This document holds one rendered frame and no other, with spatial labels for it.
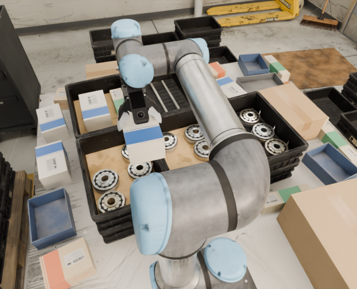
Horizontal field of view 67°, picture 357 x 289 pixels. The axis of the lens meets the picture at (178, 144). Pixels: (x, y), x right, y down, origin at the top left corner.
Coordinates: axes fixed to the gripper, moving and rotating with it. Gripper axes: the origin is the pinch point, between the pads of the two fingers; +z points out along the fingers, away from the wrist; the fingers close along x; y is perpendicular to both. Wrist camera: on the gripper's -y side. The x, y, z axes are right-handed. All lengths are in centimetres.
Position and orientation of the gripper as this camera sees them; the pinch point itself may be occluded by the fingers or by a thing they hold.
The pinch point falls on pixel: (140, 128)
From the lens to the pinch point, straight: 94.7
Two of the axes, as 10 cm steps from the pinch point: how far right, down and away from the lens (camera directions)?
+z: 0.0, 6.7, 7.4
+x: -9.6, 2.1, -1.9
